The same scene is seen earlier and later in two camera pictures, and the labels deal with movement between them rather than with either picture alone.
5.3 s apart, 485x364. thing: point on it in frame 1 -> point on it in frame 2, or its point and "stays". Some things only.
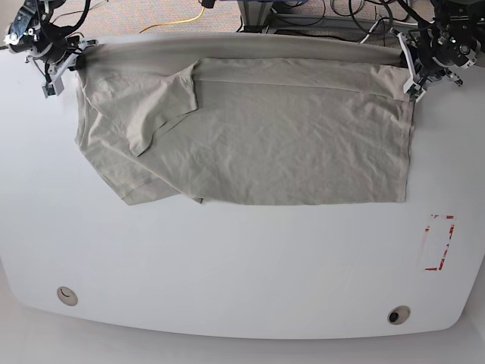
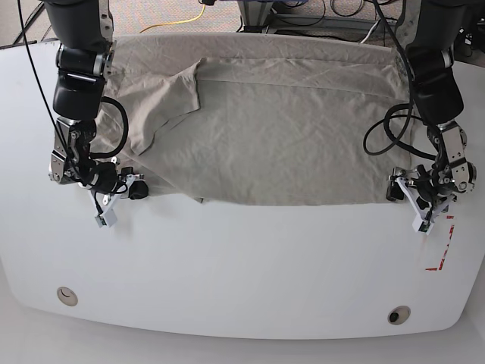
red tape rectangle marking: x=451 y=232 stays
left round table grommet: x=67 y=296 stays
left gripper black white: x=54 y=70 -> x=107 y=198
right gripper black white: x=414 y=85 -> x=420 y=189
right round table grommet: x=398 y=315 stays
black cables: x=383 y=25 -> x=393 y=143
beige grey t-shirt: x=245 y=120 stays
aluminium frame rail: x=257 y=13 stays
